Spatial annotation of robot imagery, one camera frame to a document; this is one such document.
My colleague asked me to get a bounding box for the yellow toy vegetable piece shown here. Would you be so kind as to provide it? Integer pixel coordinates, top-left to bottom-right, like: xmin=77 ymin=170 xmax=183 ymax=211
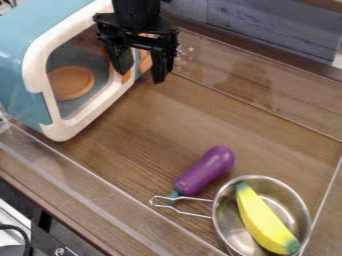
xmin=235 ymin=182 xmax=301 ymax=255

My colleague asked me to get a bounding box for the silver pot with wire handle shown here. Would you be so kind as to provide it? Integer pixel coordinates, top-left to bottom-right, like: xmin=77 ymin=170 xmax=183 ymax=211
xmin=150 ymin=175 xmax=311 ymax=256

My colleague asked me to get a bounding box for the clear acrylic front barrier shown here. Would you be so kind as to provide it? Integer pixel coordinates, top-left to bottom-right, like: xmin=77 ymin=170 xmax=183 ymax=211
xmin=0 ymin=114 xmax=226 ymax=256

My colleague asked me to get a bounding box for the purple toy eggplant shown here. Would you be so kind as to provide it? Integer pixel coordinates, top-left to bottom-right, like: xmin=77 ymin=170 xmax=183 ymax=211
xmin=170 ymin=145 xmax=235 ymax=198

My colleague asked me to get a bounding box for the blue toy microwave oven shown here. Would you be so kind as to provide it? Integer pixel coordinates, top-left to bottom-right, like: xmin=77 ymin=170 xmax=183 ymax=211
xmin=0 ymin=0 xmax=152 ymax=142

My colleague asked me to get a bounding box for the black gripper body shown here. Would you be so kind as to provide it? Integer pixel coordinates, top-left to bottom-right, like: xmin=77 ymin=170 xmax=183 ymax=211
xmin=92 ymin=0 xmax=179 ymax=55

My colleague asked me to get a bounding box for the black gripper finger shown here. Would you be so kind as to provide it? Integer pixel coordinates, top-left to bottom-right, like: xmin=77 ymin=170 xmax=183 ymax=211
xmin=151 ymin=47 xmax=175 ymax=84
xmin=106 ymin=40 xmax=135 ymax=75

